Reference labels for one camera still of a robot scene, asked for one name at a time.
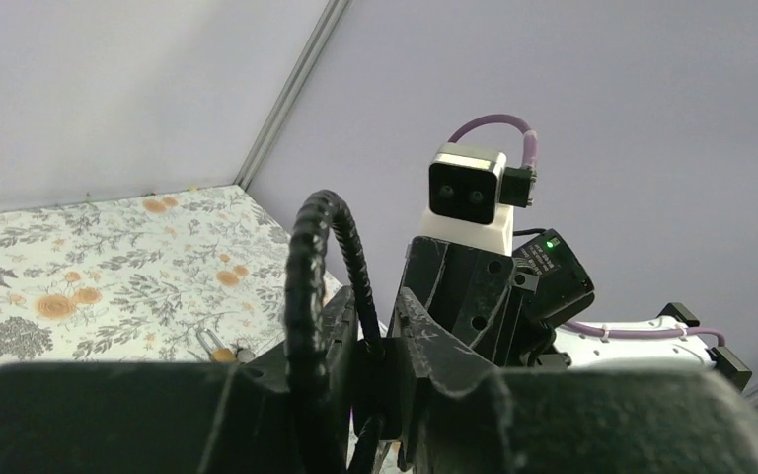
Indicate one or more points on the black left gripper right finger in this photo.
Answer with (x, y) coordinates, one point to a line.
(470, 416)

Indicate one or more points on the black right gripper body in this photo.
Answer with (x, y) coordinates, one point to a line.
(463, 308)

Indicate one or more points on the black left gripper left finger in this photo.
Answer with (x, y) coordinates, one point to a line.
(177, 417)

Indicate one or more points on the small brass padlock keys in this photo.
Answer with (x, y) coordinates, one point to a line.
(220, 352)

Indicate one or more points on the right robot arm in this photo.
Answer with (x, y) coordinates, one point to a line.
(533, 307)

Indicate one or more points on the floral table cloth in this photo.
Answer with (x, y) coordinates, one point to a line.
(132, 280)

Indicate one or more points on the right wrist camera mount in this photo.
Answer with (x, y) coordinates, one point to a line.
(472, 194)

